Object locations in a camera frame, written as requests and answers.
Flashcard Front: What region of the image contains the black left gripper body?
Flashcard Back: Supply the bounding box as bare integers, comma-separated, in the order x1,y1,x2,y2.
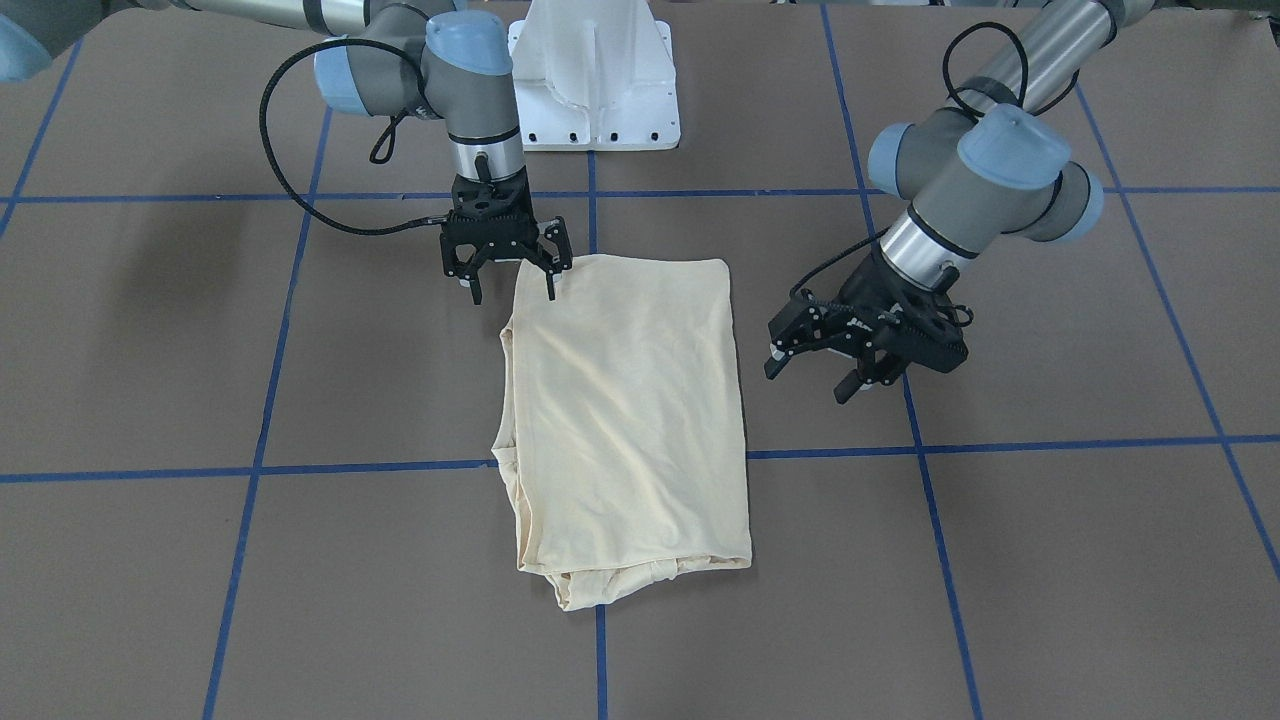
768,243,972,377

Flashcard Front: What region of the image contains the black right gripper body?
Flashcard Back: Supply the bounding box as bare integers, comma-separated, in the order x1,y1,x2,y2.
440,170,573,281

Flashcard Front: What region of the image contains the cream long-sleeve printed shirt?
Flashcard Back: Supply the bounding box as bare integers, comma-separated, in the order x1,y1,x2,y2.
492,254,753,612

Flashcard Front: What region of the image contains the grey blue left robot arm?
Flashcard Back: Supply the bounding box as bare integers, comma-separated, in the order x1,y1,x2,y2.
764,1,1153,404

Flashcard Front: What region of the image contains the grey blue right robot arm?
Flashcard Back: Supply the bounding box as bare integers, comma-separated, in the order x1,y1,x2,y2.
180,1,573,304

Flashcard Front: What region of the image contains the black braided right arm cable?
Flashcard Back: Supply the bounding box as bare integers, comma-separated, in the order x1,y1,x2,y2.
260,36,457,240

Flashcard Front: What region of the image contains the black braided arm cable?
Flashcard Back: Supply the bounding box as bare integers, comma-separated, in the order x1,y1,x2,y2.
788,20,1083,301
260,36,457,240

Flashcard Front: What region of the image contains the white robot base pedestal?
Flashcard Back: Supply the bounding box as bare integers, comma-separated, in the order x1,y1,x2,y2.
508,1,681,152

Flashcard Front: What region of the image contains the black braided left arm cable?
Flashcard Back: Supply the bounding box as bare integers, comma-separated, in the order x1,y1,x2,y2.
788,20,1083,301

